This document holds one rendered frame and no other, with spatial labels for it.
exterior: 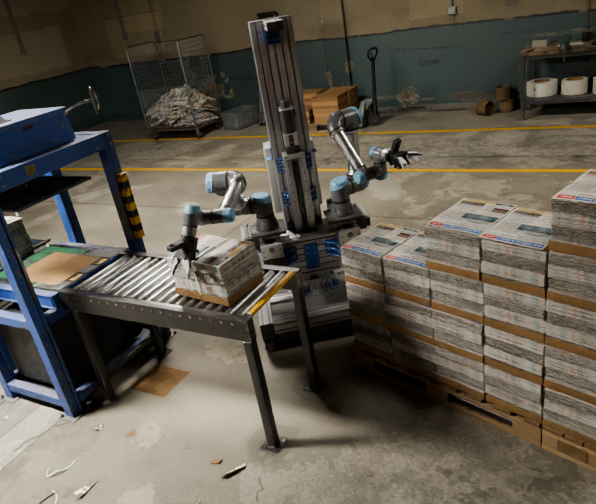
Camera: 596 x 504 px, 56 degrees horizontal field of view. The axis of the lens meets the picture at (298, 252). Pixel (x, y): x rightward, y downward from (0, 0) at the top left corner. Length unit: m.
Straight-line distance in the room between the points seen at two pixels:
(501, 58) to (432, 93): 1.16
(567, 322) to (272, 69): 2.13
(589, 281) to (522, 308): 0.35
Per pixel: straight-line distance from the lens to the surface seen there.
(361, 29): 9.92
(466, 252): 2.68
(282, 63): 3.53
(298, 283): 3.07
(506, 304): 2.70
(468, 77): 9.51
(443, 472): 2.95
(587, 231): 2.38
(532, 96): 8.82
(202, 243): 3.03
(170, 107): 10.78
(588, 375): 2.71
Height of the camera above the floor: 2.17
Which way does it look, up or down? 25 degrees down
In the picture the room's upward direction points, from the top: 10 degrees counter-clockwise
